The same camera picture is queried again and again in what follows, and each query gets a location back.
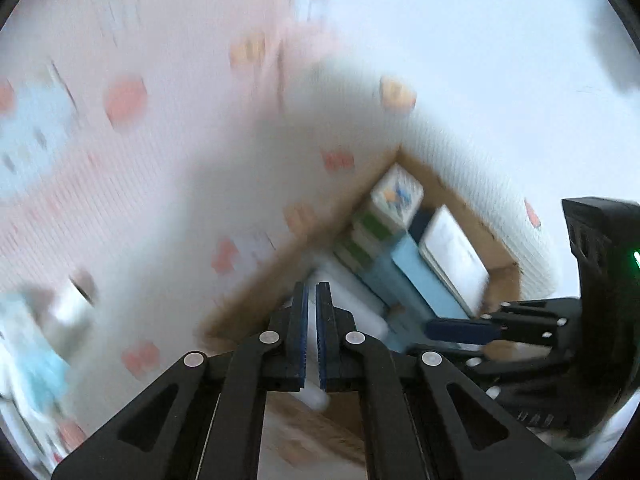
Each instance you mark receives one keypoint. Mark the light blue wipes packet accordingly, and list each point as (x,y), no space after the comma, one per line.
(40,370)

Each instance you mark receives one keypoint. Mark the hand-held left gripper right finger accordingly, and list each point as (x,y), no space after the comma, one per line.
(324,340)

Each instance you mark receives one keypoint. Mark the light blue box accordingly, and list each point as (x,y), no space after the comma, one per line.
(415,275)

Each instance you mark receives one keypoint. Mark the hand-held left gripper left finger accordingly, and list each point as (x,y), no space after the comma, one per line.
(296,340)

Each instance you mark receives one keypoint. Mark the white paper tube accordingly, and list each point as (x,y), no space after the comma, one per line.
(345,305)

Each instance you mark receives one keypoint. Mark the pile of white paper tubes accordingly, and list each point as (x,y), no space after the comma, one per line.
(70,305)

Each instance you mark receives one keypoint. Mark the brown cardboard box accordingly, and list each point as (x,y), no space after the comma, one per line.
(250,295)

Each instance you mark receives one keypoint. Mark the flat white box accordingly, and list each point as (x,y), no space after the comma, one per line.
(450,250)

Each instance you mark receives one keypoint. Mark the white box with colourful print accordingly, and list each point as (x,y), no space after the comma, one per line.
(397,195)

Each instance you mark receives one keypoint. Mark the pink cream cat-print blanket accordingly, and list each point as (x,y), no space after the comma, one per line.
(150,185)

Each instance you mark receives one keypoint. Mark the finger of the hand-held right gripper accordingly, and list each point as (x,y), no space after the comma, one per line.
(510,370)
(460,331)

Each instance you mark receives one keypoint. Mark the green and white box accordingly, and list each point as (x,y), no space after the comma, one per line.
(355,252)
(375,225)

